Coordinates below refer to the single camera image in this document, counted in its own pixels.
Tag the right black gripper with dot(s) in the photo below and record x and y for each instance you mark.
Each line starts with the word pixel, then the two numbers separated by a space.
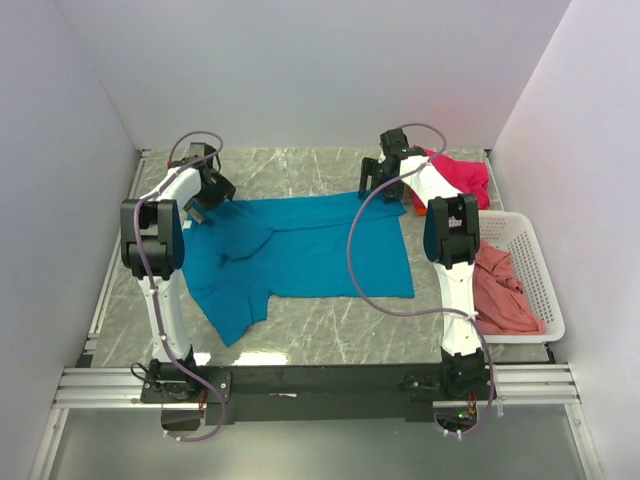
pixel 376 176

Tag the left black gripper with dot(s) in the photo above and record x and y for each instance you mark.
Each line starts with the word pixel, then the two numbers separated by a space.
pixel 211 195

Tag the blue t shirt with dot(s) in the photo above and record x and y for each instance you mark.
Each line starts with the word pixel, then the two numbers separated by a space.
pixel 250 250

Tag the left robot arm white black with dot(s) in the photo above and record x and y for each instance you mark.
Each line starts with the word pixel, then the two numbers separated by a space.
pixel 152 247

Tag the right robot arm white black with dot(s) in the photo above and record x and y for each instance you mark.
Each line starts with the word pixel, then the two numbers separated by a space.
pixel 451 240

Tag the magenta folded t shirt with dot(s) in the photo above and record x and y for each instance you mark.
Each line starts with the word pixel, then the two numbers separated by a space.
pixel 446 177

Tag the white plastic laundry basket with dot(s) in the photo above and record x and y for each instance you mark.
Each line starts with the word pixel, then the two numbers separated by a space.
pixel 514 233

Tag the salmon pink t shirt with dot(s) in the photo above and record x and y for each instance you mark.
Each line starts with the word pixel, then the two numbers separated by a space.
pixel 499 299

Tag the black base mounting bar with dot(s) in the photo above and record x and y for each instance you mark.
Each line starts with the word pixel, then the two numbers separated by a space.
pixel 334 392

